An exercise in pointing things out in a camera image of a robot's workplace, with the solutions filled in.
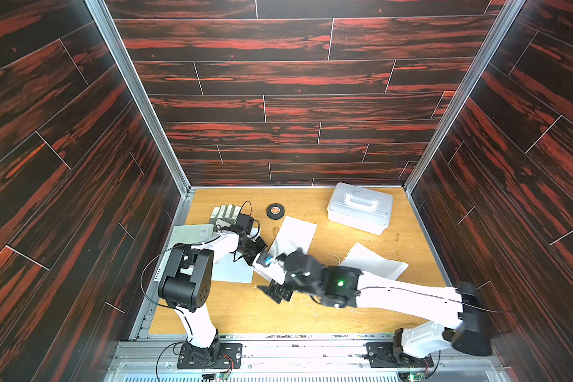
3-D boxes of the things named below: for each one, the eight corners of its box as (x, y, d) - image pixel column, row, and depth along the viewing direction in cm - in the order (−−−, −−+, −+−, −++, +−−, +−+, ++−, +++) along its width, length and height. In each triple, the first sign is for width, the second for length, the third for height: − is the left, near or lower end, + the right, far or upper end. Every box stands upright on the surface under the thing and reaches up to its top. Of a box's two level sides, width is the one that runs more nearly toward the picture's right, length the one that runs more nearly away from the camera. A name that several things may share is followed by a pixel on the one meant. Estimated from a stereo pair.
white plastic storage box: (323, 223, 110) (327, 204, 99) (332, 200, 119) (336, 180, 109) (380, 240, 104) (390, 222, 93) (384, 215, 113) (394, 195, 102)
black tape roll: (266, 219, 112) (265, 216, 110) (267, 206, 117) (266, 203, 115) (284, 219, 111) (284, 216, 110) (284, 206, 117) (284, 203, 115)
